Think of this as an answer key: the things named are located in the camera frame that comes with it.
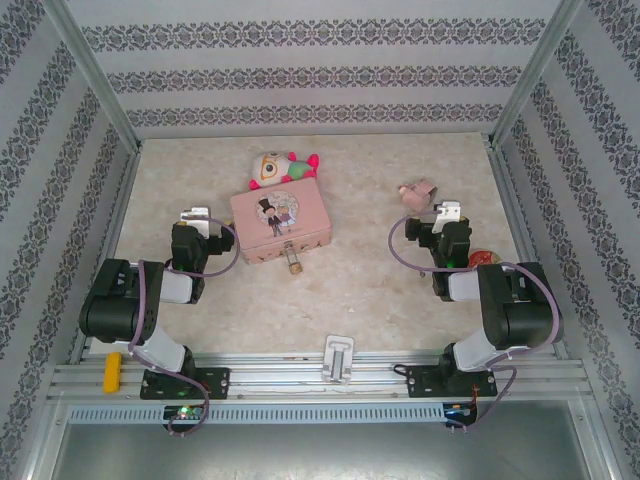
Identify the brass padlock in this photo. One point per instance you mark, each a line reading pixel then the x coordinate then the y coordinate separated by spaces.
pixel 296 268

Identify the pink tin box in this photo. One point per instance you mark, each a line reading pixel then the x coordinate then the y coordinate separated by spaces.
pixel 305 220

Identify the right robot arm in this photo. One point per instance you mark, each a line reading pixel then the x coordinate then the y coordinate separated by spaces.
pixel 520 310

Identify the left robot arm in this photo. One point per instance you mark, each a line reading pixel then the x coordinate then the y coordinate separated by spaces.
pixel 115 310

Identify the red round object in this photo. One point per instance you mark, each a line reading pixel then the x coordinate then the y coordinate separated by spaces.
pixel 482 257

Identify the small pink toy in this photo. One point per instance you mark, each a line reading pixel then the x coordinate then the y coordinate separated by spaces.
pixel 415 196

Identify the white plush toy with glasses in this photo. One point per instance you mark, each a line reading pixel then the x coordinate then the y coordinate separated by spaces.
pixel 270 167

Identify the yellow block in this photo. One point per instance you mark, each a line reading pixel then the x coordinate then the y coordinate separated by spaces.
pixel 112 372

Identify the small circuit board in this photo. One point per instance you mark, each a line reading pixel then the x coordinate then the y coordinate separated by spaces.
pixel 184 412
pixel 460 411

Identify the grey metal panel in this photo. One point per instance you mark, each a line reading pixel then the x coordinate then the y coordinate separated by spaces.
pixel 320 455

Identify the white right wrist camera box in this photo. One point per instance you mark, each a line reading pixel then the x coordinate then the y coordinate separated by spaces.
pixel 447 212

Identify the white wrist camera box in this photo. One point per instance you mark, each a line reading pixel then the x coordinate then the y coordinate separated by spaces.
pixel 195 215
pixel 447 212

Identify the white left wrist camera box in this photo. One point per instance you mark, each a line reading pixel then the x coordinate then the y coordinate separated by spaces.
pixel 195 215

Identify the aluminium side rail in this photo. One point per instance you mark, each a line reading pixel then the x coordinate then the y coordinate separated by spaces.
pixel 120 200
pixel 516 200

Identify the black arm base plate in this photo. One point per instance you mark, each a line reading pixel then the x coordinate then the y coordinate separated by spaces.
pixel 215 382
pixel 422 382

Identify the aluminium mounting rail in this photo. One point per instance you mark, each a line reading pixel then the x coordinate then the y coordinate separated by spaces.
pixel 280 372

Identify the white plastic bracket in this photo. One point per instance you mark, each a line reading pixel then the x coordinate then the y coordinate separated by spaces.
pixel 339 357

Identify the aluminium frame post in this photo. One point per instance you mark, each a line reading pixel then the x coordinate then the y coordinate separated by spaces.
pixel 95 80
pixel 534 75

